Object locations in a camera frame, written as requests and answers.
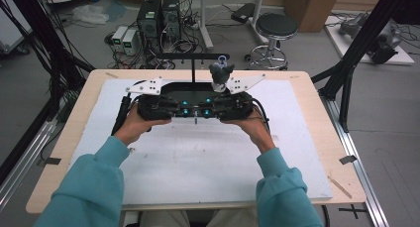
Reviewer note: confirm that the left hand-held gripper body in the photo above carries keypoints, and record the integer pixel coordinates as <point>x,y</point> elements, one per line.
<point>155,106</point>

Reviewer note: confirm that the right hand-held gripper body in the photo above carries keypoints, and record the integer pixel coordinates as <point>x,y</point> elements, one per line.
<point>232,106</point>

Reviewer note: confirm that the person's left hand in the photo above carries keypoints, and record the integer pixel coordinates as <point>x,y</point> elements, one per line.
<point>138,126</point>

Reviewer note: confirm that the person's right hand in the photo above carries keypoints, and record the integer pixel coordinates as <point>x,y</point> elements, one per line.
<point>254,131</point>

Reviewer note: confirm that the white foam mat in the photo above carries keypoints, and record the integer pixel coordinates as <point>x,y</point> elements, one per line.
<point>204,167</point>

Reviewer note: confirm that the white power supply unit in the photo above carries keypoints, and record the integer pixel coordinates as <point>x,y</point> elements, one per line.
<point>129,42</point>
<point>119,37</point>

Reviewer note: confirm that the white desk leg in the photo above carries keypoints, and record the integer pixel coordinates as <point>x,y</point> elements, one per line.
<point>205,22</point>
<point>257,15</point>

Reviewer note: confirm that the black computer tower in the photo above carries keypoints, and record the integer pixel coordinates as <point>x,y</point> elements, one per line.
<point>149,19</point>
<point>171,17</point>

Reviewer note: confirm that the black round stool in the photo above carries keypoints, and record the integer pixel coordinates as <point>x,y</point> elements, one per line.
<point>276,26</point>

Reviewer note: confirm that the black flat pedal box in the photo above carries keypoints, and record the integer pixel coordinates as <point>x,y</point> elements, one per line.
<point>243,13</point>

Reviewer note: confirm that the person's legs in beige trousers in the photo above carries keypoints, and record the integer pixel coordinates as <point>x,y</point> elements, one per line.
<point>198,218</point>

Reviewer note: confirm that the clear plastic bag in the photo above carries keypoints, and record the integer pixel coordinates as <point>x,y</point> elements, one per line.
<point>89,14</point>

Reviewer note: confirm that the black tape piece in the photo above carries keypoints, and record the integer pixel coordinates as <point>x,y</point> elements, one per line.
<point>49,161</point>
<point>348,159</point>

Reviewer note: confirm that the brown cardboard box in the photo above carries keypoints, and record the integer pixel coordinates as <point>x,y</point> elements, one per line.
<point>310,9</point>

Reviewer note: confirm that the thin wooden stick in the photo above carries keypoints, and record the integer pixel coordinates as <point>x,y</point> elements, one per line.
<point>340,187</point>

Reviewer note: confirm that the white board with grey equipment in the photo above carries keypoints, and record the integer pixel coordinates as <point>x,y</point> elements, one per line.
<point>379,38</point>

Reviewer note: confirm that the black metal frame strut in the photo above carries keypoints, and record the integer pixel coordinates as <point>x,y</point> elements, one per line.
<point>360,45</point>
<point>43,35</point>

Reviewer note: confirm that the aluminium rail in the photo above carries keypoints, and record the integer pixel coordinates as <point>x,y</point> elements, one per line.
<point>356,167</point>
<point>23,161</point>

